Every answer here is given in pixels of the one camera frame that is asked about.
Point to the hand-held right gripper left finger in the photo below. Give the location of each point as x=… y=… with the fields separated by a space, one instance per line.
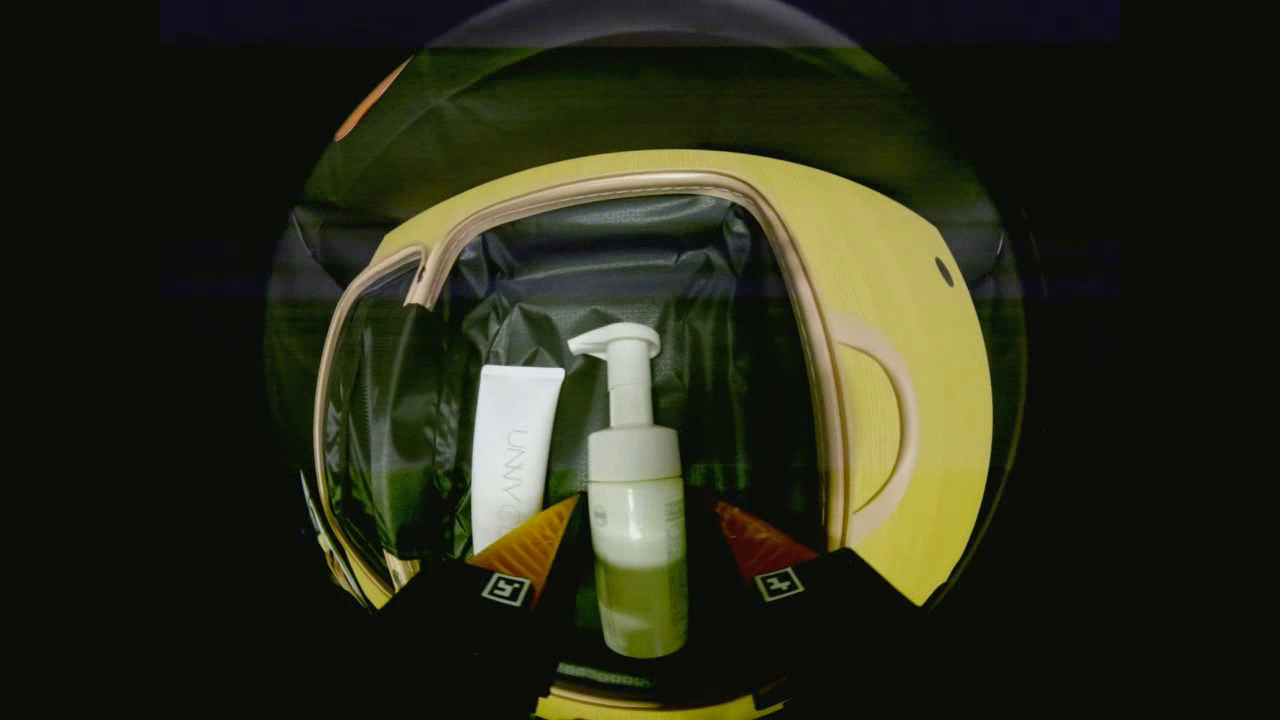
x=470 y=620

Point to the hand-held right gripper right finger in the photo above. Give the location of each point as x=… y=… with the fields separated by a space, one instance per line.
x=830 y=610

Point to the white skin care tube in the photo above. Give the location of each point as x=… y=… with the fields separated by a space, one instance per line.
x=515 y=440

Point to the white pump bottle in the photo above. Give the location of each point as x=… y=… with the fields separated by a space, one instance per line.
x=635 y=500

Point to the black table grommet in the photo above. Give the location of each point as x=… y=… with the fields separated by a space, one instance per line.
x=944 y=271

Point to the black backdrop cloth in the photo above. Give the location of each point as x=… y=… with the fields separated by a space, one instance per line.
x=650 y=110

